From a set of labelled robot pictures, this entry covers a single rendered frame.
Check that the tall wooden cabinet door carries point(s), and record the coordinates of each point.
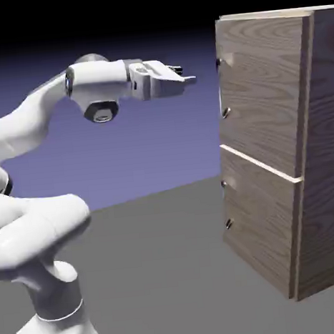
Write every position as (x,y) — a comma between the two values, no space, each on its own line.
(263,94)

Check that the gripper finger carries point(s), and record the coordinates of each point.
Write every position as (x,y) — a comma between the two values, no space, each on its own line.
(189,80)
(175,69)

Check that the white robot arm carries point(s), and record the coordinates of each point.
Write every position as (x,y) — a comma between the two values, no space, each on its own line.
(40,225)

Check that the wooden cabinet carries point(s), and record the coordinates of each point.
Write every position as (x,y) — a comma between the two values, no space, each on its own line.
(324,154)

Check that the short wooden cabinet door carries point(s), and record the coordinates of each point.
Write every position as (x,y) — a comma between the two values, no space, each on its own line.
(262,226)

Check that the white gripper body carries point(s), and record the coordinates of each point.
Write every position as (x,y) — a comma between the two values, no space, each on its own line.
(163,84)

